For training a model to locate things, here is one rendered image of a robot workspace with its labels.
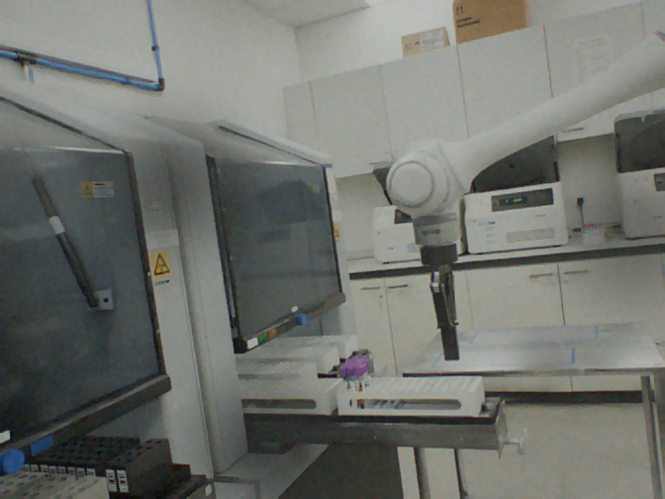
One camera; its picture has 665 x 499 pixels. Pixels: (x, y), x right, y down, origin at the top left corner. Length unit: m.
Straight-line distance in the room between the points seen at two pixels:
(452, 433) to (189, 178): 0.74
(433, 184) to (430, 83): 2.96
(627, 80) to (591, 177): 2.92
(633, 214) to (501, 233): 0.69
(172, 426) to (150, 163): 0.50
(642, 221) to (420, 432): 2.45
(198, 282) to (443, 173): 0.56
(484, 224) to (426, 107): 0.89
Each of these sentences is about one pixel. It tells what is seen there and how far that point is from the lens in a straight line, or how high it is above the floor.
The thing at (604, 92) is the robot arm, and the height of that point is 1.39.
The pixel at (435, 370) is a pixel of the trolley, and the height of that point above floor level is 0.82.
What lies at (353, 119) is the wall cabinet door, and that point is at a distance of 4.03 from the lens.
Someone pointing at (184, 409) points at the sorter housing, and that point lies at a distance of 1.20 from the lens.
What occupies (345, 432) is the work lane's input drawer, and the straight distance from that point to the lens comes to 1.28.
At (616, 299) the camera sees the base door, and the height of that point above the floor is 0.59.
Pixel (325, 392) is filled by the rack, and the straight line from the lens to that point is 1.29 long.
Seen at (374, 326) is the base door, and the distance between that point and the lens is 3.75.
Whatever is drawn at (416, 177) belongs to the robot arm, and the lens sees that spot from 0.95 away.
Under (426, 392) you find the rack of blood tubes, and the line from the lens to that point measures 1.21.
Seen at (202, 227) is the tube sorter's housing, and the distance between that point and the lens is 1.26.
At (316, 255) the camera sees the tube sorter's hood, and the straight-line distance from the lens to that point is 1.70.
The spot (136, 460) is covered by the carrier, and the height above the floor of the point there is 0.88.
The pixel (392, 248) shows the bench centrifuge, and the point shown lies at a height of 1.00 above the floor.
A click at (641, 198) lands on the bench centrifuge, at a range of 3.47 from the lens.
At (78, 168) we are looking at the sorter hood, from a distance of 1.02.
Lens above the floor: 1.24
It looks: 3 degrees down
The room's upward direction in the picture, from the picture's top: 8 degrees counter-clockwise
